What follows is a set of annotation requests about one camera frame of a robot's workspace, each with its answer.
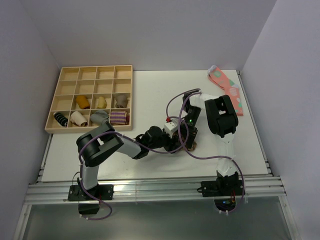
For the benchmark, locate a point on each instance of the black box under rail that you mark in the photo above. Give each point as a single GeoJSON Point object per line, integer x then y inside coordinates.
{"type": "Point", "coordinates": [88, 208]}

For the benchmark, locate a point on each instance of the pink patterned sock pair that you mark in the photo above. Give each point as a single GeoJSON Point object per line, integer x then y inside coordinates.
{"type": "Point", "coordinates": [216, 76]}

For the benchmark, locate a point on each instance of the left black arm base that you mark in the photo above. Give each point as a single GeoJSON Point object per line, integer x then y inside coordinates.
{"type": "Point", "coordinates": [101, 192]}

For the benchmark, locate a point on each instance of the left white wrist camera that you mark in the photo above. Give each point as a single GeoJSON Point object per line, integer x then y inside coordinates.
{"type": "Point", "coordinates": [171, 125]}

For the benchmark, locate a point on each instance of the purple striped rolled sock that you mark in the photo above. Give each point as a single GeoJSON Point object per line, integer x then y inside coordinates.
{"type": "Point", "coordinates": [119, 118]}

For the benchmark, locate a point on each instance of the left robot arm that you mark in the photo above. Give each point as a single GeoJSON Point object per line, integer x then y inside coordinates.
{"type": "Point", "coordinates": [97, 145]}

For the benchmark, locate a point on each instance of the aluminium rail frame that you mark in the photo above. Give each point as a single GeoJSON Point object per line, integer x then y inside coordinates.
{"type": "Point", "coordinates": [159, 208]}

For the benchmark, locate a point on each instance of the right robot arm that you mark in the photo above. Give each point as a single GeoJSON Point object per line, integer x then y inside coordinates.
{"type": "Point", "coordinates": [222, 121]}

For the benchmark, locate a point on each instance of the grey blue rolled sock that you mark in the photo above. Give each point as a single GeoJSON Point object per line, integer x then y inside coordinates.
{"type": "Point", "coordinates": [99, 117]}

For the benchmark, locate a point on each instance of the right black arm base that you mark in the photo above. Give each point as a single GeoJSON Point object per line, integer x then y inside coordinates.
{"type": "Point", "coordinates": [227, 186]}

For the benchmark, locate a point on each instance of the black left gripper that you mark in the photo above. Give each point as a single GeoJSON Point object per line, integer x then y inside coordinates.
{"type": "Point", "coordinates": [173, 143]}

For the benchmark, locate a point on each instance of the black white striped rolled sock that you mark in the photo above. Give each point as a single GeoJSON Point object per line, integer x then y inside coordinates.
{"type": "Point", "coordinates": [61, 118]}

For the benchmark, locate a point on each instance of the pale yellow rolled sock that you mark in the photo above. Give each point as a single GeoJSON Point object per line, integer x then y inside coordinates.
{"type": "Point", "coordinates": [102, 103]}

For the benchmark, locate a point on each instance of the mustard rolled sock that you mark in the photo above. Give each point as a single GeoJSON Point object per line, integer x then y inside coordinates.
{"type": "Point", "coordinates": [82, 102]}

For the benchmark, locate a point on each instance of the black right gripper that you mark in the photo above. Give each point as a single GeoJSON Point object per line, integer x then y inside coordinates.
{"type": "Point", "coordinates": [192, 133]}

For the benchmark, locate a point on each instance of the brown argyle sock pair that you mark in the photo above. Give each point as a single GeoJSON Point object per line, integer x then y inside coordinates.
{"type": "Point", "coordinates": [190, 143]}

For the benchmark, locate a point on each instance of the cream rolled sock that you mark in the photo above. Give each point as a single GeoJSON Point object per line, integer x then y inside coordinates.
{"type": "Point", "coordinates": [78, 119]}

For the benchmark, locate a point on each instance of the wooden compartment tray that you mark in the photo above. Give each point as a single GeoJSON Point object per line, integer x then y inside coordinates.
{"type": "Point", "coordinates": [91, 81]}

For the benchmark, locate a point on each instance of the grey beige rolled sock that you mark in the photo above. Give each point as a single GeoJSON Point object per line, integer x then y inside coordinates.
{"type": "Point", "coordinates": [121, 101]}

